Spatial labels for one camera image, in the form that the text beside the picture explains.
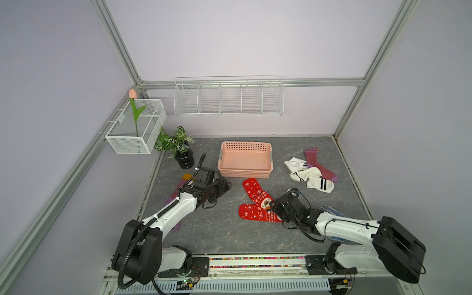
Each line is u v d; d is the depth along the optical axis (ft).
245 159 3.59
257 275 2.41
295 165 3.38
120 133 2.57
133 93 2.71
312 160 3.54
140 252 1.34
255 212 2.87
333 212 2.90
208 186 2.37
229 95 3.25
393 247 1.39
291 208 2.14
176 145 2.79
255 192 3.08
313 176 3.26
